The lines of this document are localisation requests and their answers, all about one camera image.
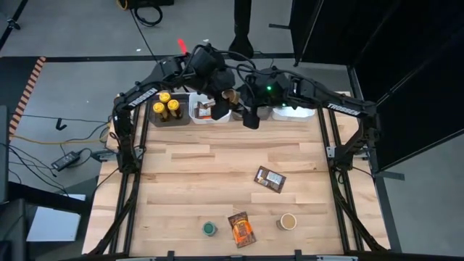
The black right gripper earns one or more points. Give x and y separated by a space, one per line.
264 90

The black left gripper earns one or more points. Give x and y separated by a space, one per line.
217 79

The orange brown taco seasoning packet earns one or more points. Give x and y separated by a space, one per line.
203 108
241 229
270 179

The tan cup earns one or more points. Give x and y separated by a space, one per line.
231 96

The yellow-lid spice jar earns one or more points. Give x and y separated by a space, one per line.
173 105
159 107
165 97

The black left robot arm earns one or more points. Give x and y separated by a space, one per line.
125 134

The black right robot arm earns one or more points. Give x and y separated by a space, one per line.
319 96

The grey translucent plastic bin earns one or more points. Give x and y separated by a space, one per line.
266 114
181 121

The red tape tab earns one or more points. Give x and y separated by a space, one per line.
182 46

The black stand pole base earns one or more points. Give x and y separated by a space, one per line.
241 29

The black curtain partition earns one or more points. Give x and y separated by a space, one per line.
322 29
417 90

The green-lid oregano spice jar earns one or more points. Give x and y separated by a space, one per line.
210 228

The grey curtain stand foot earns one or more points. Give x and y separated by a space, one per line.
389 175

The black power adapter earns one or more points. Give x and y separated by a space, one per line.
65 160

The orange black hazard tape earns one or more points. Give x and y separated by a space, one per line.
29 87

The white flat panel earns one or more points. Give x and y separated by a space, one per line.
50 224

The black aluminium table frame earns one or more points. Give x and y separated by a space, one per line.
132 217

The black floor bracket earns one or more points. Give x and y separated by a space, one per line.
59 124

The black workstation frame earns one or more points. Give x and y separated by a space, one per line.
43 198

